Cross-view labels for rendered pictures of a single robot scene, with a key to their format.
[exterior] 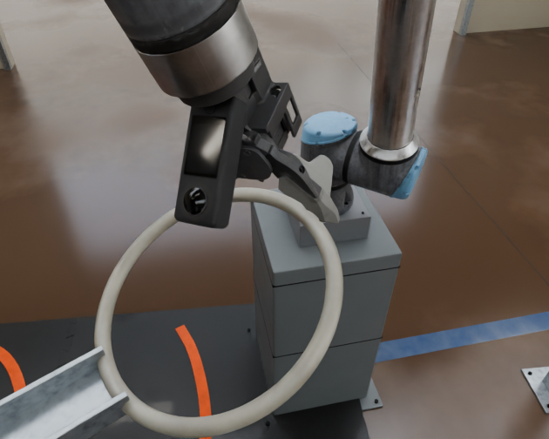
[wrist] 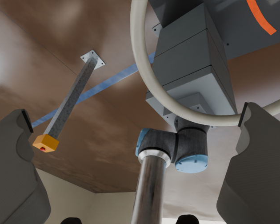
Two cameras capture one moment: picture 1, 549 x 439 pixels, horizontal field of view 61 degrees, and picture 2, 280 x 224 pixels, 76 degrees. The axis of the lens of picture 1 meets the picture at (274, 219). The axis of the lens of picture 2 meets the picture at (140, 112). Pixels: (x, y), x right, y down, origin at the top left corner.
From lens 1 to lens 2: 0.43 m
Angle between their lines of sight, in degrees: 27
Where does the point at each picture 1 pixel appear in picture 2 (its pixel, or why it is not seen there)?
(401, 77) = (142, 203)
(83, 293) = not seen: outside the picture
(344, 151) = (178, 151)
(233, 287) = (241, 65)
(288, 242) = (207, 93)
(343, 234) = not seen: hidden behind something
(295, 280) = (197, 72)
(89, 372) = not seen: outside the picture
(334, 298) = (137, 51)
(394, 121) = (147, 173)
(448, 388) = (128, 46)
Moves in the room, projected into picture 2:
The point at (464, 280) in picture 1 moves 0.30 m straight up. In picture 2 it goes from (134, 95) to (129, 113)
